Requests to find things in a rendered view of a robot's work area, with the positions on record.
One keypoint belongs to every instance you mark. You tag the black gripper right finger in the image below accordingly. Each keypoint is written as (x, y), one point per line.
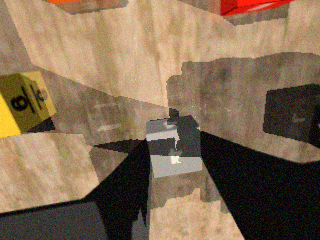
(269, 197)

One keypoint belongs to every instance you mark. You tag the yellow digit block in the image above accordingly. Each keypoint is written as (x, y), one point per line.
(17, 109)

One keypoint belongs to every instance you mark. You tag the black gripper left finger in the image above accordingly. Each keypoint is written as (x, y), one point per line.
(118, 208)

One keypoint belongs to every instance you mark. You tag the red block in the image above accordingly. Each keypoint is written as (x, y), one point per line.
(231, 7)

